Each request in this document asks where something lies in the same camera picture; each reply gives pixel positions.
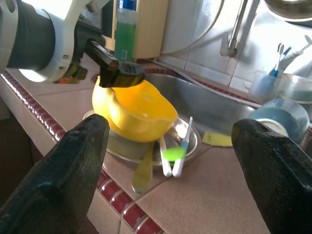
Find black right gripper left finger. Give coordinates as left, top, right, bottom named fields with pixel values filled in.
left=0, top=114, right=110, bottom=234

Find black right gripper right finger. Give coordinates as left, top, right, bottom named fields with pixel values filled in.
left=231, top=118, right=312, bottom=234

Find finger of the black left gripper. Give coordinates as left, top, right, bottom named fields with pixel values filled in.
left=85, top=40, right=146, bottom=89

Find yellow plastic bowl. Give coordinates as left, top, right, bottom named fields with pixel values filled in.
left=92, top=75, right=178, bottom=143

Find dark teal mug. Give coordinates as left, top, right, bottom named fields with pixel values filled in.
left=250, top=98, right=310, bottom=146

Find small steel bowl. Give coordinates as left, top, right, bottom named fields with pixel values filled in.
left=82, top=109, right=202, bottom=164

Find white green plastic tongs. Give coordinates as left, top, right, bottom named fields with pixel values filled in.
left=158, top=116, right=195, bottom=178

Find green dish soap bottle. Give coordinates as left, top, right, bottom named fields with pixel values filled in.
left=114, top=0, right=137, bottom=63

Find beige water ionizer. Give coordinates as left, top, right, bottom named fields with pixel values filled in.
left=101, top=0, right=169, bottom=60

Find yellow dish sponge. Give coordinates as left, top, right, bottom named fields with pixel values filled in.
left=202, top=130, right=234, bottom=148

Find steel sink basin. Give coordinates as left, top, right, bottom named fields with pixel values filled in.
left=143, top=72, right=264, bottom=144

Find clear plastic jug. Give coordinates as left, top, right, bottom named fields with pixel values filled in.
left=275, top=74, right=312, bottom=104

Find thin white filter tube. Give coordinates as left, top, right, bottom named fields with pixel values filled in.
left=160, top=0, right=226, bottom=55

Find clear toothbrush cup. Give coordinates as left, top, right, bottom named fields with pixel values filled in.
left=251, top=70, right=281, bottom=98

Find blue white toothbrush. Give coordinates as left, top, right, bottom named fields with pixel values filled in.
left=272, top=43, right=293, bottom=78

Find hanging metal pan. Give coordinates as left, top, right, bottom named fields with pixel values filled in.
left=263, top=0, right=312, bottom=22

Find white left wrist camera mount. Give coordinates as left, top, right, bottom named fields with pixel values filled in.
left=18, top=0, right=95, bottom=83

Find chrome wall tap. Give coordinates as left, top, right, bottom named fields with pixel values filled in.
left=220, top=0, right=252, bottom=58

